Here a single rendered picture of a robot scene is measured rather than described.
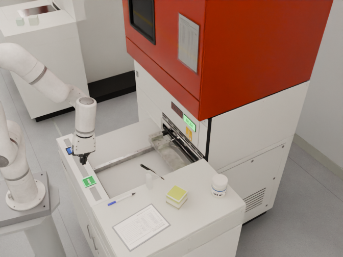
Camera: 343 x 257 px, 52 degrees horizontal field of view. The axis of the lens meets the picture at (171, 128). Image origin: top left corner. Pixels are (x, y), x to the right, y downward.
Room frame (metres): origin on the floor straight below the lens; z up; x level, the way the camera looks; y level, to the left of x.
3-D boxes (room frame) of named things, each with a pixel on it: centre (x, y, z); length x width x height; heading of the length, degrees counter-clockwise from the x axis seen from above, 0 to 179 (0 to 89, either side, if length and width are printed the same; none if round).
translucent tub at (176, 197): (1.01, -0.02, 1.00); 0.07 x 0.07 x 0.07; 54
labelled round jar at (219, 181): (1.07, -0.22, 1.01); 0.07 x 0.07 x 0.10
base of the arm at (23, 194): (1.13, 0.73, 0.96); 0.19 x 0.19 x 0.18
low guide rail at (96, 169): (1.45, 0.23, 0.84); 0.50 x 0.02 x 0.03; 121
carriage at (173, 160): (1.42, 0.01, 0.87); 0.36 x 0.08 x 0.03; 31
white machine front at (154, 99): (1.66, 0.03, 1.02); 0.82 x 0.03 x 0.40; 31
